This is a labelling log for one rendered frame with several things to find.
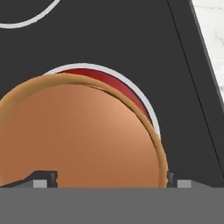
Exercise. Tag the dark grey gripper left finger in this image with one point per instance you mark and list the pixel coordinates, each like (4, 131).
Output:
(43, 178)

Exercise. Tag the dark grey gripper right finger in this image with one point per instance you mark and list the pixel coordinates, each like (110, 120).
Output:
(183, 183)

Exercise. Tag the red saucepan with hot chocolate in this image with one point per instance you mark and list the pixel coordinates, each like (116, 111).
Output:
(78, 134)

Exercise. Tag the black hob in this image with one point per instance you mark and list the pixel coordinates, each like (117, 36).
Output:
(122, 38)

